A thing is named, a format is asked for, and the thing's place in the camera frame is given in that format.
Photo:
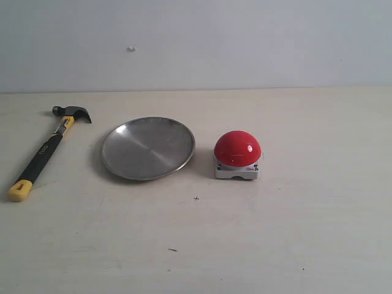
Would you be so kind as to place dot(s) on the black and yellow claw hammer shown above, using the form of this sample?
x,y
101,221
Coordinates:
x,y
23,185

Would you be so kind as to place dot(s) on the round stainless steel plate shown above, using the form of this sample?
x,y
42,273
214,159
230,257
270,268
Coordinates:
x,y
148,148

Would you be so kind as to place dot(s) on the red dome push button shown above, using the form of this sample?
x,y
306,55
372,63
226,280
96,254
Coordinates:
x,y
237,154

